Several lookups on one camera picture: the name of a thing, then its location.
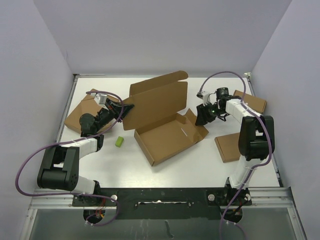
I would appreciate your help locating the aluminium table frame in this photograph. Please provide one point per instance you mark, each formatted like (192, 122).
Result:
(156, 172)

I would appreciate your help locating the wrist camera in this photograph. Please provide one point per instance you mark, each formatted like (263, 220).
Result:
(99, 98)
(205, 97)

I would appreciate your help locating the folded cardboard boxes left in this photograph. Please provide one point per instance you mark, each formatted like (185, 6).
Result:
(88, 118)

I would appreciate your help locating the folded cardboard box far right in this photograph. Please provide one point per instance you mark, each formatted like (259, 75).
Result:
(255, 103)

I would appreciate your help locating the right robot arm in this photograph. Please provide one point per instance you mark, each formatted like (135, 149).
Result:
(256, 141)

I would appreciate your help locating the flat cardboard box near right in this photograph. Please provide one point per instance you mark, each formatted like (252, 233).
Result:
(228, 148)

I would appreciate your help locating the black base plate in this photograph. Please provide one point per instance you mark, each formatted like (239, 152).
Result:
(169, 203)

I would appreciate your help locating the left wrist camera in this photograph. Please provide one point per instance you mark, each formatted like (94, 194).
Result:
(99, 98)

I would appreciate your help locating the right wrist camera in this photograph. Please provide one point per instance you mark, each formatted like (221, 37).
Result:
(205, 97)

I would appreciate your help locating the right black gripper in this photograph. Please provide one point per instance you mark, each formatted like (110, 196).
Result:
(203, 118)

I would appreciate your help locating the large cardboard box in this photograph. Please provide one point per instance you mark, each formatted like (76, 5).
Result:
(159, 129)

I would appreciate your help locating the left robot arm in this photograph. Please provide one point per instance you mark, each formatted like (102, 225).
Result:
(59, 169)

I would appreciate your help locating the green block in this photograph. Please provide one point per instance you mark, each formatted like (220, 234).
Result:
(119, 141)

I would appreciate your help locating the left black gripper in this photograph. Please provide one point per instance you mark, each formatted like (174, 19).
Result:
(111, 105)

